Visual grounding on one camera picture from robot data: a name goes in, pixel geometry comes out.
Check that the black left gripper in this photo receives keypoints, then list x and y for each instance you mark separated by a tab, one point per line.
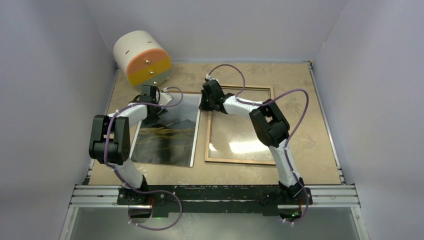
160	112

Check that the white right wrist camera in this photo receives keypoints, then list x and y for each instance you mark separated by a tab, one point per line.
208	78

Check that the mountain landscape photo print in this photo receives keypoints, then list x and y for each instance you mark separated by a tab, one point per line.
171	139

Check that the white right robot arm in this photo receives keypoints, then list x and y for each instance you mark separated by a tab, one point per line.
270	125

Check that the round white drawer cabinet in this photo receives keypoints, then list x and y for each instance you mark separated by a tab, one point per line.
142	60

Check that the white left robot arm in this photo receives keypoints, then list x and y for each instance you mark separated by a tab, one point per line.
110	139

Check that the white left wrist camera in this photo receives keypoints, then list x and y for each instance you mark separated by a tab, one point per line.
164	98

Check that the aluminium rail frame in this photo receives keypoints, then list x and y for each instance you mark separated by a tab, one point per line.
105	196

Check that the wooden picture frame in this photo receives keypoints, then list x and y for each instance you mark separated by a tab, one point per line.
238	161

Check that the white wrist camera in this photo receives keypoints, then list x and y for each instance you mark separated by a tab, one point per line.
208	78
164	98

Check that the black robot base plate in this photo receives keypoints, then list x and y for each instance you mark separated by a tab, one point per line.
268	200

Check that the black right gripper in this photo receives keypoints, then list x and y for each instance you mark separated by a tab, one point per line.
203	106

